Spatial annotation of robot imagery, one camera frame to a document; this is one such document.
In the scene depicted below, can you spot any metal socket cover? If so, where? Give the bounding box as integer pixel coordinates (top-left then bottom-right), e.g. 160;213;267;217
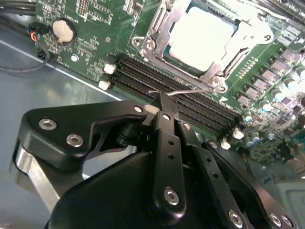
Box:
149;0;275;83

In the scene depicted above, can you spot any metal locking lever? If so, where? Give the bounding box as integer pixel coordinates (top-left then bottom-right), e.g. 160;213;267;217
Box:
147;87;215;96

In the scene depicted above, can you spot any silver CPU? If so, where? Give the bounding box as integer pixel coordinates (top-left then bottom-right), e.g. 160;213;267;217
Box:
163;6;240;73

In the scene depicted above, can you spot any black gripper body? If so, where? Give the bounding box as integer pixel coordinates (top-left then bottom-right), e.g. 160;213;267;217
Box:
47;152;229;229

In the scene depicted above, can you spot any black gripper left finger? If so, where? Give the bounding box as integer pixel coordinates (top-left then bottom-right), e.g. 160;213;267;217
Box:
9;92;188;219

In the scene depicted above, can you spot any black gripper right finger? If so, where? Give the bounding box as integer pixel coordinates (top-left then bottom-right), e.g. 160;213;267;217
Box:
178;120;298;229

